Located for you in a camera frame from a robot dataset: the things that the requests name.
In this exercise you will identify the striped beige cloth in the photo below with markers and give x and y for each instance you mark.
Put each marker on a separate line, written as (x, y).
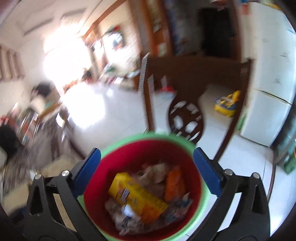
(59, 163)

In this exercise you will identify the black clothing pile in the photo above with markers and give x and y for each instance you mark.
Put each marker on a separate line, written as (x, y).
(42, 89)

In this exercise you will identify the white refrigerator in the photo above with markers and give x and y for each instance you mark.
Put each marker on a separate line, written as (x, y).
(268, 69)

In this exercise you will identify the white blue wrapper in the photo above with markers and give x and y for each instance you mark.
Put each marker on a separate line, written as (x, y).
(178, 208)

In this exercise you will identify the red bin with green rim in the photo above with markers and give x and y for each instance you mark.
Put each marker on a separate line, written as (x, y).
(138, 153)

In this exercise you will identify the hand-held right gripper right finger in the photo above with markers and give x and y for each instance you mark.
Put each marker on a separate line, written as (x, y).
(205, 171)

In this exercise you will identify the yellow toy car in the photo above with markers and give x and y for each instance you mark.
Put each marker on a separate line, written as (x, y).
(227, 104)

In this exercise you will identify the carved wooden chair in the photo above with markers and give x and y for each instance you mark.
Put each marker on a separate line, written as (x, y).
(185, 69)

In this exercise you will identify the black coat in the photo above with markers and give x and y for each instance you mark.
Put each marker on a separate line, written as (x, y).
(8, 141)

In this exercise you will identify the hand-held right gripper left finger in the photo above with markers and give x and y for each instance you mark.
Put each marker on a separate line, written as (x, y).
(86, 171)

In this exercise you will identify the wall television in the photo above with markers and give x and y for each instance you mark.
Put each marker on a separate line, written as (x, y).
(118, 42)

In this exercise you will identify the clear plastic bottle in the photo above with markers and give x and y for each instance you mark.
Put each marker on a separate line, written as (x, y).
(128, 210)

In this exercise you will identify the yellow medicine box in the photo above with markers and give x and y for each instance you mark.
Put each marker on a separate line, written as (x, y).
(136, 194)

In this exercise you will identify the orange snack bag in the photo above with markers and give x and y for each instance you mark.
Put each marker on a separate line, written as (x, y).
(175, 183)

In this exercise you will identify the floral paper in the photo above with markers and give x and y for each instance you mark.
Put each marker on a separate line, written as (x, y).
(155, 172)

